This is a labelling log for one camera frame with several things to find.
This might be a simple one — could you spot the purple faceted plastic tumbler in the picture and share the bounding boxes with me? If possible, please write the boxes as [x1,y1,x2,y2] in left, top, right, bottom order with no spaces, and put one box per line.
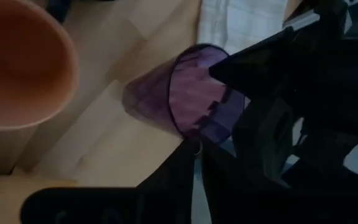
[121,43,252,147]

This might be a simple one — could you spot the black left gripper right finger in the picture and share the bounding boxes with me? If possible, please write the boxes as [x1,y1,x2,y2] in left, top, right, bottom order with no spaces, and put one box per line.
[200,136,293,224]

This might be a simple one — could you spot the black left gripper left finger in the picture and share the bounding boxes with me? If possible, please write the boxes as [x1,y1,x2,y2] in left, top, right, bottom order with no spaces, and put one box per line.
[135,139,196,224]

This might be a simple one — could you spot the tall beige cup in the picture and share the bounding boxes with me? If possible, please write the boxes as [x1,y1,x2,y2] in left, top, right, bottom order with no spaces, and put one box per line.
[0,0,81,175]

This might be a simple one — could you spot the white waffle weave towel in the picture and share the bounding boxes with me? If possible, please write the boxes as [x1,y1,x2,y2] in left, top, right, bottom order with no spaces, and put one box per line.
[196,0,295,56]

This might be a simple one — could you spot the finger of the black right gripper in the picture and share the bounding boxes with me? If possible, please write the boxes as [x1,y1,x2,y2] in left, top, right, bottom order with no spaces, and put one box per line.
[208,26,295,100]
[231,96,295,181]

